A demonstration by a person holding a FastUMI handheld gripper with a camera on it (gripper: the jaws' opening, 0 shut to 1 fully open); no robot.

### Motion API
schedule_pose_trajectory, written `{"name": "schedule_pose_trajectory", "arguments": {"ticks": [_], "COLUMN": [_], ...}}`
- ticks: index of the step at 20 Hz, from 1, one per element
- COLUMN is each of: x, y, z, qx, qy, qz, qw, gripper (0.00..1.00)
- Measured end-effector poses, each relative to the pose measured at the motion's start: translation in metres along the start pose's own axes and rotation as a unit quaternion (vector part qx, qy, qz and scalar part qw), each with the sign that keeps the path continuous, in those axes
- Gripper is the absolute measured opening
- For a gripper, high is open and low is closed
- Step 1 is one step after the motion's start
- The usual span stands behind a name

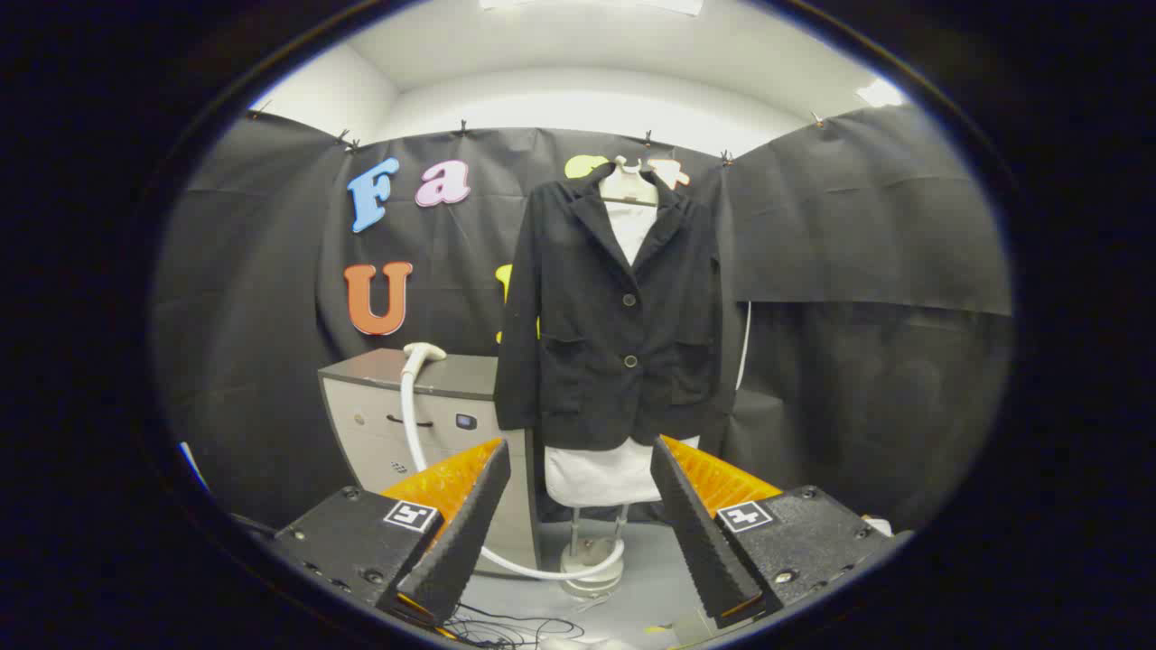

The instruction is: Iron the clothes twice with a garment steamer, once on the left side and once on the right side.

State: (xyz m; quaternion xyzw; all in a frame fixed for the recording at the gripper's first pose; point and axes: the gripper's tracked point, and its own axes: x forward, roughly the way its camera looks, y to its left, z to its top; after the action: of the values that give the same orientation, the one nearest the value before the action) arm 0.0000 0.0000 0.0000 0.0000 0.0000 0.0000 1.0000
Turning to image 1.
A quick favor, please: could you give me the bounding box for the thin white cable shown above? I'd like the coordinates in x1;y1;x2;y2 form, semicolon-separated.
735;302;753;391

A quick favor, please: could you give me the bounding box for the black jacket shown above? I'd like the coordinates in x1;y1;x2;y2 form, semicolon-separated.
493;162;737;452

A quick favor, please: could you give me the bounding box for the white plastic hanger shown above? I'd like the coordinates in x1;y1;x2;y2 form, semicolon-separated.
598;155;662;209

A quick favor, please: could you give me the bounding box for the grey drawer cabinet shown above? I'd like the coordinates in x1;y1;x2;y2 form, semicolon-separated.
318;348;543;574

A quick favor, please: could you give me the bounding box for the tangle of black cables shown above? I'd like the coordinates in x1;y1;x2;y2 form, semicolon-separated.
447;603;588;649

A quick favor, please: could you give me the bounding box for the garment steamer base with poles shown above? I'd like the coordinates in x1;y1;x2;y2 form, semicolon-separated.
558;506;626;599

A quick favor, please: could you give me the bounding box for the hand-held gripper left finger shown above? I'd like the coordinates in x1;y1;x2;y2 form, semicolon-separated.
271;438;512;628

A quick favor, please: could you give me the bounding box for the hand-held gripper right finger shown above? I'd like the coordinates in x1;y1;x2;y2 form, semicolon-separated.
650;435;913;631

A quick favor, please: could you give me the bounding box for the black backdrop cloth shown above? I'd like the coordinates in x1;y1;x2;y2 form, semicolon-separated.
152;107;1014;534

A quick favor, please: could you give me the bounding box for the white garment steamer hose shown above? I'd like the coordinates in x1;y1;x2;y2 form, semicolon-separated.
400;359;626;581

